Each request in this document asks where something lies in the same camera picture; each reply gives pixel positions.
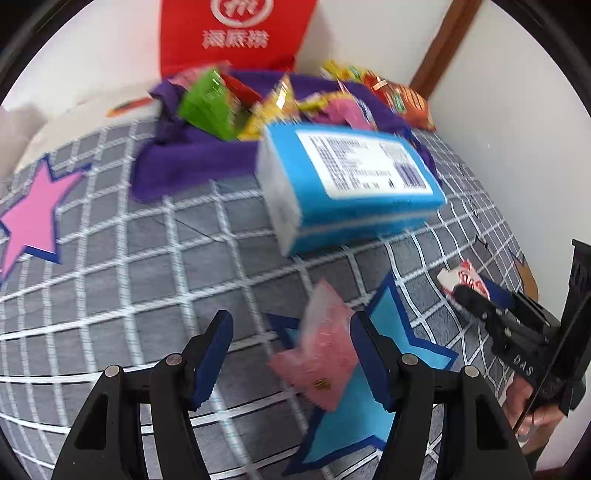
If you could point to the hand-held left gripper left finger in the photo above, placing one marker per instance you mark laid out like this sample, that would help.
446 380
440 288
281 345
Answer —
212 364

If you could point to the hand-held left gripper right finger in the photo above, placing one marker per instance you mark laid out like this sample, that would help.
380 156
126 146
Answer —
369 364

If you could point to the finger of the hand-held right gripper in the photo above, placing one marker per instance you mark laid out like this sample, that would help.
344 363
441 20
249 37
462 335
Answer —
501 293
478 307

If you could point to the red white snack packet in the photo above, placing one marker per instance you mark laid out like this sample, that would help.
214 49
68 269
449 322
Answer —
464 279

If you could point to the pink snack packet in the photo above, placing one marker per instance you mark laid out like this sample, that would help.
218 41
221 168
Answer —
323 355

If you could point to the person's right hand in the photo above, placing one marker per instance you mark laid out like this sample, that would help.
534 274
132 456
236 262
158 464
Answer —
515 394

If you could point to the grey checked bedsheet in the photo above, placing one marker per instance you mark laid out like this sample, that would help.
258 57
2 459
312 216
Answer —
115 277

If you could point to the blue tissue pack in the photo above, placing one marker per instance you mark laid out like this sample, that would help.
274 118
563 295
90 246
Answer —
364 212

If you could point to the purple towel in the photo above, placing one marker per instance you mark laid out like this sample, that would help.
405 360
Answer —
184 166

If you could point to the orange chips bag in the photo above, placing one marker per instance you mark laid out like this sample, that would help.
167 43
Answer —
406 104

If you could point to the magenta snack packet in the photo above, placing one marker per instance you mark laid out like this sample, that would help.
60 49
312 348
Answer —
351 113

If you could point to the green snack packet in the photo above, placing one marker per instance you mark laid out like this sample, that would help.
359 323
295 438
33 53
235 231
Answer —
207 106

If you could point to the yellow snack packet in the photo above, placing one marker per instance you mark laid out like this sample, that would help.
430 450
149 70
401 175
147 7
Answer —
272 108

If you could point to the yellow chips bag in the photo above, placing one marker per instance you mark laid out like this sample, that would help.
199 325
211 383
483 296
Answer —
346 71

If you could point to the white pillow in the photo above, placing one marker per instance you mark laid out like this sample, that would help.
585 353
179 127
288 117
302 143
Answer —
69 124

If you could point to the red paper bag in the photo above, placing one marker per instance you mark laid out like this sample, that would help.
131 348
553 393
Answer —
194 46

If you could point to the brown wooden door frame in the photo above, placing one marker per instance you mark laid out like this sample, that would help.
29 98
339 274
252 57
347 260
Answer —
443 46

